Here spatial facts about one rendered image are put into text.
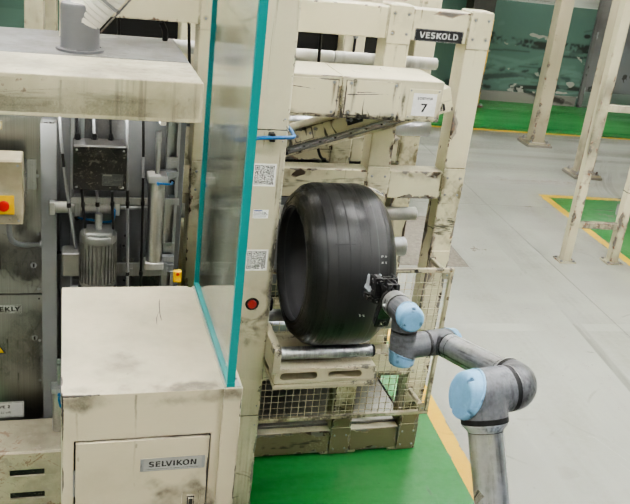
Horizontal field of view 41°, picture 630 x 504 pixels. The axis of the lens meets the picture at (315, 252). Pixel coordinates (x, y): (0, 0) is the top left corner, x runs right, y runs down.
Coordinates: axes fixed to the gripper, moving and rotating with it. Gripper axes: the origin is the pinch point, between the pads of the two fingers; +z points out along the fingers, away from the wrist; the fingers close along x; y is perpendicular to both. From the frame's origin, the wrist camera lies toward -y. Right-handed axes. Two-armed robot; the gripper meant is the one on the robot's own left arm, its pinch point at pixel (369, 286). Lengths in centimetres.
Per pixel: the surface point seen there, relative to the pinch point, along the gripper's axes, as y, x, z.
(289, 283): -16, 12, 51
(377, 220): 18.9, -4.6, 10.5
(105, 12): 76, 80, 41
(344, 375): -38.4, -1.2, 17.9
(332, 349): -28.3, 4.2, 17.4
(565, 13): 106, -442, 622
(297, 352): -28.8, 16.6, 17.1
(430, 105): 53, -32, 41
